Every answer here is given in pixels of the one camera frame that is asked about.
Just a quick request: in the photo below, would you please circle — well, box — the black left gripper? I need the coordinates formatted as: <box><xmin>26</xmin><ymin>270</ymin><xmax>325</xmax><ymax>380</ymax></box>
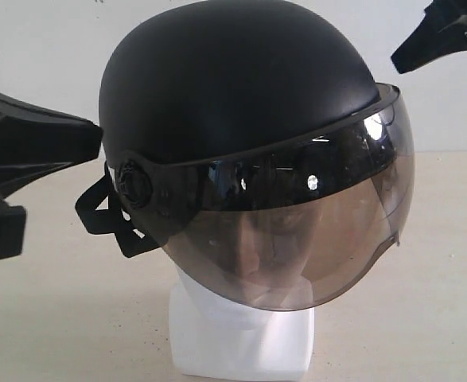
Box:
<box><xmin>0</xmin><ymin>92</ymin><xmax>103</xmax><ymax>260</ymax></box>

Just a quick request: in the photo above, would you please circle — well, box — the black helmet with tinted visor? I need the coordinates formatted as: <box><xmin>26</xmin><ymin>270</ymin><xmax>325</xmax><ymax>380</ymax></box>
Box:
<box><xmin>76</xmin><ymin>1</ymin><xmax>414</xmax><ymax>311</ymax></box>

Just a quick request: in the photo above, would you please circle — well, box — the white mannequin head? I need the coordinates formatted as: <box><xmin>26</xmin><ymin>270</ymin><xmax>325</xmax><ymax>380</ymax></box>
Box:
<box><xmin>168</xmin><ymin>198</ymin><xmax>381</xmax><ymax>366</ymax></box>

